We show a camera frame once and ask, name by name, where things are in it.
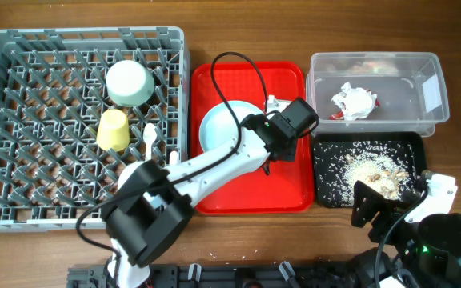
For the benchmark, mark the white napkin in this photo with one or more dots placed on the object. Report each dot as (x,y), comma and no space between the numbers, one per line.
(354,102)

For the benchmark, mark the white plastic spoon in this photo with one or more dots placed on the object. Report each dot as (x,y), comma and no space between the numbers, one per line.
(149,137)

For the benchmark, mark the light blue bowl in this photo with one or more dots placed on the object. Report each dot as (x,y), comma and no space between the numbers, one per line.
(133,173)

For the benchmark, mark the mint green bowl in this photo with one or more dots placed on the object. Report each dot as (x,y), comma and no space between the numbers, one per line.
(129,83)

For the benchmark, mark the grey dishwasher rack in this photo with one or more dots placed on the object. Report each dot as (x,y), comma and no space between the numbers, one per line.
(52,96)

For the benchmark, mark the red snack wrapper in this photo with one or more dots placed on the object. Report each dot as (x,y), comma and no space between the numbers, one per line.
(336,116)

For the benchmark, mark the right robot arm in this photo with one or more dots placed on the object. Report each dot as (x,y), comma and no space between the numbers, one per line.
(418,244)

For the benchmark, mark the red plastic tray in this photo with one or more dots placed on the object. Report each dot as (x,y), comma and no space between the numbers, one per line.
(289,187)

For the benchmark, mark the clear plastic bin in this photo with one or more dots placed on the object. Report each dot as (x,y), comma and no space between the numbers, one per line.
(409,86)

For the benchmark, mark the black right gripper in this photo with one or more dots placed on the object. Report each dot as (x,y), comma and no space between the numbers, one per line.
(374,202)

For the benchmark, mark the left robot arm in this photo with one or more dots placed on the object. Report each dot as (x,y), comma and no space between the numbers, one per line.
(155,204)

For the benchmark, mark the rice and food scraps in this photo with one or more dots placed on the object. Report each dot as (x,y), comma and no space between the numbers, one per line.
(388,167)

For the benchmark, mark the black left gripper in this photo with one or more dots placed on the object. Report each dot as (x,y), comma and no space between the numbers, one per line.
(290,155)

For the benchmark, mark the light blue plate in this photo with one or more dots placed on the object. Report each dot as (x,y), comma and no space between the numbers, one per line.
(218,126)

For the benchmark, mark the black tray bin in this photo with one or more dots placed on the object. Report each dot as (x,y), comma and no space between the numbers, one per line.
(410,137)

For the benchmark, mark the yellow plastic cup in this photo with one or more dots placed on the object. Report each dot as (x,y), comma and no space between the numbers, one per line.
(113,131)

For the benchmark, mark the white plastic fork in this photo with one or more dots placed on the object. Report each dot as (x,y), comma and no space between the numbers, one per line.
(173,158)

